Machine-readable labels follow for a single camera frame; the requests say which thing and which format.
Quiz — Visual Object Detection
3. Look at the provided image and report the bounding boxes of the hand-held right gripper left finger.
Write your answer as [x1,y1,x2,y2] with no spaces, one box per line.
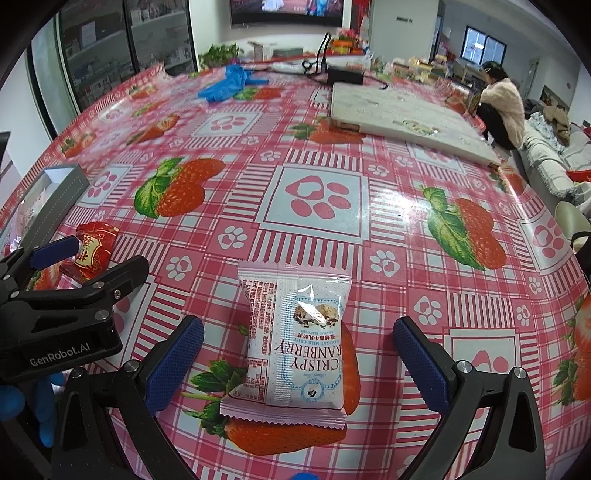
[52,315,205,480]

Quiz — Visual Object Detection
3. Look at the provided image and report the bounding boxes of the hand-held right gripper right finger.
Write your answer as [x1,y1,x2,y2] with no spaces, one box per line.
[392,316,548,480]

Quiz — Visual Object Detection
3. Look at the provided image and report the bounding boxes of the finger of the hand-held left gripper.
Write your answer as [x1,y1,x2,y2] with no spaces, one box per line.
[0,236,79,296]
[18,256,149,333]

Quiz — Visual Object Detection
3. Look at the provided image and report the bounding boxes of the red gold snack packet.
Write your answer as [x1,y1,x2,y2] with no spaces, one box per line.
[59,222,121,283]

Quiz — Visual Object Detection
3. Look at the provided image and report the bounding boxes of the white box with grey rim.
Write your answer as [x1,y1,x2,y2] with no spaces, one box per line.
[0,164,90,252]

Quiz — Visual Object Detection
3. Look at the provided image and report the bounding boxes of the pink white snack packet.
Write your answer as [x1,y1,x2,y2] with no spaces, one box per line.
[219,260,352,432]

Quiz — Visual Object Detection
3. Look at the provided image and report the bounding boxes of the person's left hand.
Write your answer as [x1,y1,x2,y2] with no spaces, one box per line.
[0,371,68,448]

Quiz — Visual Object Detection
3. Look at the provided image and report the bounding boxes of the dark clothes pile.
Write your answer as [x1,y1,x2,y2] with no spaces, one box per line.
[570,231,591,259]

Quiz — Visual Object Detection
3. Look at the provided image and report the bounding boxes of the pink strawberry tablecloth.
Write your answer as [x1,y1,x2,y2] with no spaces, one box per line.
[0,62,591,480]

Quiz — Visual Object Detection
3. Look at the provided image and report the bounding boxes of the beige armchair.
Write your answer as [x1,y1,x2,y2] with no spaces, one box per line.
[554,200,591,259]

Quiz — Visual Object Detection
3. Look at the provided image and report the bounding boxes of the glass door cabinet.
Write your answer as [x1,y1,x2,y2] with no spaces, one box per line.
[28,0,199,139]

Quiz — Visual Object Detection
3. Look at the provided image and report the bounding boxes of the crumpled blue disposable gloves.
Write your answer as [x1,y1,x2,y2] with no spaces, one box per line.
[198,65,269,103]

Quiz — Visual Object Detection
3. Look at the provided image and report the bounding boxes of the green potted plant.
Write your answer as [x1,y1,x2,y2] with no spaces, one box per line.
[198,44,243,70]

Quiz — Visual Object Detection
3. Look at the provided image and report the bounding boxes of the grey sofa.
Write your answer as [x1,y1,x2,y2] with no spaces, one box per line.
[519,111,591,204]

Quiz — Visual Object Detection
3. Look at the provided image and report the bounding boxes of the white folding board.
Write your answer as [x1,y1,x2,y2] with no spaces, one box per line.
[330,82,502,167]

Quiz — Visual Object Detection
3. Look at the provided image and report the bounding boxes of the cluttered side table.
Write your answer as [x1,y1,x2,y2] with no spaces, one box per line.
[383,53,481,116]

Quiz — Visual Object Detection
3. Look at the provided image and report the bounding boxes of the black power adapter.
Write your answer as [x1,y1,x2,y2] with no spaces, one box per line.
[327,68,365,86]

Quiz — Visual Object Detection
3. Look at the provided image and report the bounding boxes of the red potted flowers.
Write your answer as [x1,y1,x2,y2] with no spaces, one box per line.
[335,28,365,56]

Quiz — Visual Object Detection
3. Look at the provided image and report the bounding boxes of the window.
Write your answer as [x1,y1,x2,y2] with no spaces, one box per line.
[462,25,509,63]

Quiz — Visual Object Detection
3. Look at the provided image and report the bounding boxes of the black cable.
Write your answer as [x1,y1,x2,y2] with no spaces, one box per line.
[242,32,389,90]

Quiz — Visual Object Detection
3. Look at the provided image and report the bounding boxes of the wall television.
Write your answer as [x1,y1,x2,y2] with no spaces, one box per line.
[229,0,345,26]

